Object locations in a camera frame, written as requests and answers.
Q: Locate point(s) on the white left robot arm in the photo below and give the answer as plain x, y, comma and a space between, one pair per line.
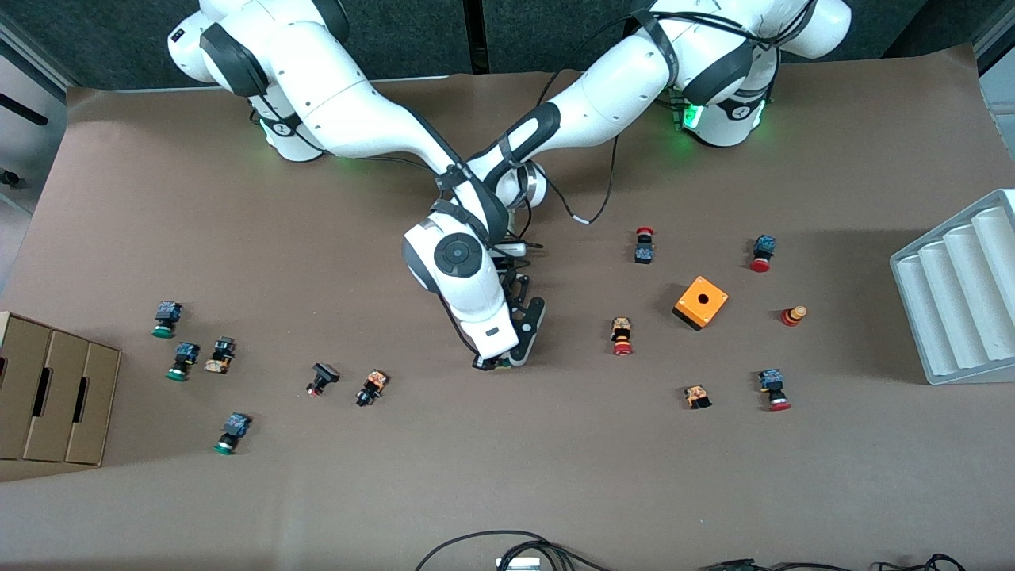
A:
618, 87

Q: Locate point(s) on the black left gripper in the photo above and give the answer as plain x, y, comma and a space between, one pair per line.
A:
498, 264

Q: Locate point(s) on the orange black contact block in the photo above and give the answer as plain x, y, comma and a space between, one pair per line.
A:
697, 394

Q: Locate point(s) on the orange button enclosure box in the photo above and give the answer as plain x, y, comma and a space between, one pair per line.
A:
716, 303

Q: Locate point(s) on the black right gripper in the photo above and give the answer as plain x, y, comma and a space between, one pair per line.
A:
490, 363

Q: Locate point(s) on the brown cardboard box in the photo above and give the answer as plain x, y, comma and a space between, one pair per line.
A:
87, 396

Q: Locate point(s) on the black selector with orange block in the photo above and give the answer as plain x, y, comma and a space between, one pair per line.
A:
373, 385

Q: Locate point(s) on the black square pushbutton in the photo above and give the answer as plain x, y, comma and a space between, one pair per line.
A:
323, 373

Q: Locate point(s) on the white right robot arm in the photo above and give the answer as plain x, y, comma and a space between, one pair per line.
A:
357, 103

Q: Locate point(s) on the grey metal cabinet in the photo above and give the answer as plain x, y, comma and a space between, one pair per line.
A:
995, 71
32, 71

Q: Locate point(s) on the small red orange button head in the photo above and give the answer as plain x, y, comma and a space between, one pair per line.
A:
791, 317

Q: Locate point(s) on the green load switch white lever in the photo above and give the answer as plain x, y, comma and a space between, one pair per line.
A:
501, 365

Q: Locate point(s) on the red pushbutton with black block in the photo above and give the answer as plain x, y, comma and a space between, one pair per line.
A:
644, 254

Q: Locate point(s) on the red pushbutton with blue block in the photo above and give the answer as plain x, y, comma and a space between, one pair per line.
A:
771, 381
764, 244

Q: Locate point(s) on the white ribbed tray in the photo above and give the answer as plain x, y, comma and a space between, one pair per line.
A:
951, 301

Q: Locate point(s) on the red pushbutton with orange block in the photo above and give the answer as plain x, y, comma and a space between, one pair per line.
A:
621, 329

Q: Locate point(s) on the green pushbutton with blue block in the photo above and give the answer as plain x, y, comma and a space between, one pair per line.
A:
168, 312
236, 426
187, 351

